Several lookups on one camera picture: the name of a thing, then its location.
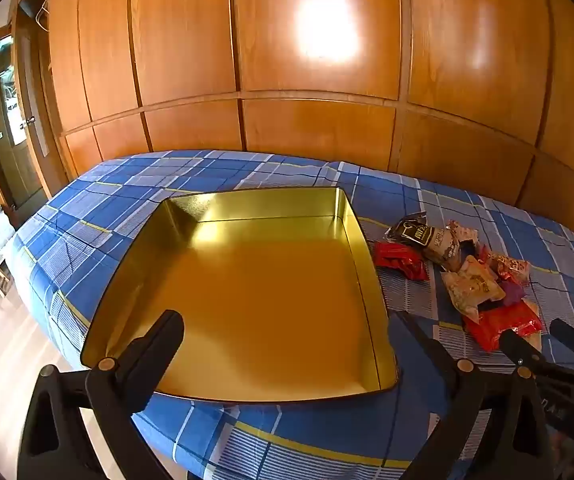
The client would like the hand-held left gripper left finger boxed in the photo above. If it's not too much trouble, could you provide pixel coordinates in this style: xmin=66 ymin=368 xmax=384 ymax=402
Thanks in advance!
xmin=17 ymin=310 xmax=186 ymax=480

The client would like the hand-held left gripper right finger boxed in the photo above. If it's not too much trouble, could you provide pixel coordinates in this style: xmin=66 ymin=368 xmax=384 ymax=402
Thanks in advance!
xmin=395 ymin=312 xmax=556 ymax=480

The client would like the large red snack packet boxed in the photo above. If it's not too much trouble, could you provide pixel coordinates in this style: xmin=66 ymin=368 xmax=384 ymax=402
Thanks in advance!
xmin=463 ymin=301 xmax=542 ymax=353

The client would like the purple snack packet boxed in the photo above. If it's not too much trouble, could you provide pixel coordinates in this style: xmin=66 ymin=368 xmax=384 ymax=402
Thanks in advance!
xmin=498 ymin=280 xmax=528 ymax=308

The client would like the beige snack packet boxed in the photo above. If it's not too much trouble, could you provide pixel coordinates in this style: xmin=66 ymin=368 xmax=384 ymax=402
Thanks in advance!
xmin=441 ymin=255 xmax=502 ymax=323

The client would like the long peanut bar packet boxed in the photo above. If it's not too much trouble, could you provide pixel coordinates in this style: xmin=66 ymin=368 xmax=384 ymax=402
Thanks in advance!
xmin=487 ymin=251 xmax=532 ymax=286

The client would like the small red snack packet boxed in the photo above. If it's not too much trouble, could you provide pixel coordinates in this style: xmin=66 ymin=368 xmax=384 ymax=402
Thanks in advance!
xmin=373 ymin=241 xmax=428 ymax=282

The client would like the cream patterned snack packet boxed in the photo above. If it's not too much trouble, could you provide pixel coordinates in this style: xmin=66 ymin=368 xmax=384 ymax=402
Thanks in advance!
xmin=424 ymin=225 xmax=480 ymax=272

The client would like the gold tin box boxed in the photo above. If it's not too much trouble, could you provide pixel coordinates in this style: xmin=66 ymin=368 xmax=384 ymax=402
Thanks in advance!
xmin=80 ymin=186 xmax=399 ymax=405

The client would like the black snack packet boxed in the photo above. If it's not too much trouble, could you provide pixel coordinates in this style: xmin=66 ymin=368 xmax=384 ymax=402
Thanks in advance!
xmin=384 ymin=211 xmax=442 ymax=251

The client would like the pink snack packet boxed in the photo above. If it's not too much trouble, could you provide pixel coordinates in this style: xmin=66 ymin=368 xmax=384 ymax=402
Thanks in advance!
xmin=448 ymin=219 xmax=478 ymax=241

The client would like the blue plaid bed sheet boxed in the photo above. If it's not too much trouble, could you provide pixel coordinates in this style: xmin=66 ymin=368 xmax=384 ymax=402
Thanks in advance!
xmin=4 ymin=149 xmax=574 ymax=480

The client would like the wooden door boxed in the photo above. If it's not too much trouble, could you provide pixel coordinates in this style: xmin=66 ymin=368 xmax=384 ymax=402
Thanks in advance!
xmin=0 ymin=35 xmax=53 ymax=216

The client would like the wooden wardrobe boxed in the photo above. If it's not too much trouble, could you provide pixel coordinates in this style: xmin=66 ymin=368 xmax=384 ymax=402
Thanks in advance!
xmin=37 ymin=0 xmax=574 ymax=236

